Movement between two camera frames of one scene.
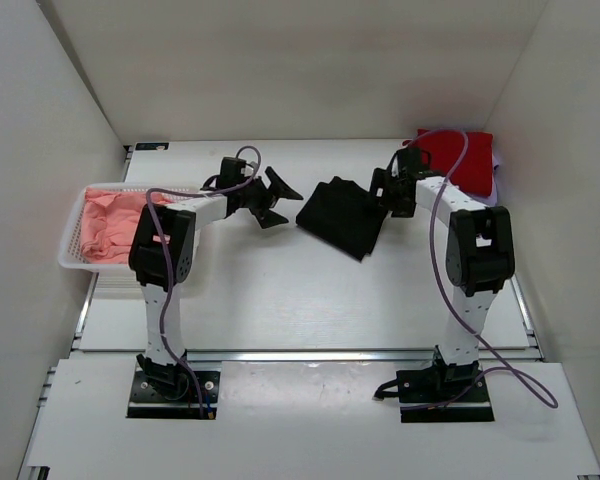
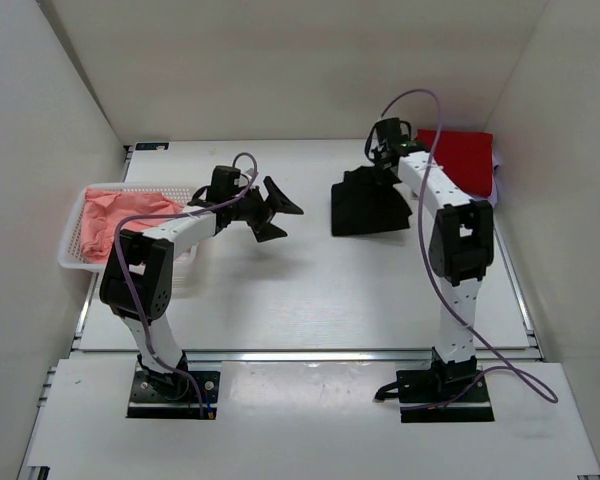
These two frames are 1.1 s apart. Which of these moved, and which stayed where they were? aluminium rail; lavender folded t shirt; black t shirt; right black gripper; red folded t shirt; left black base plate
Moved: right black gripper; black t shirt
Stayed: aluminium rail; lavender folded t shirt; left black base plate; red folded t shirt
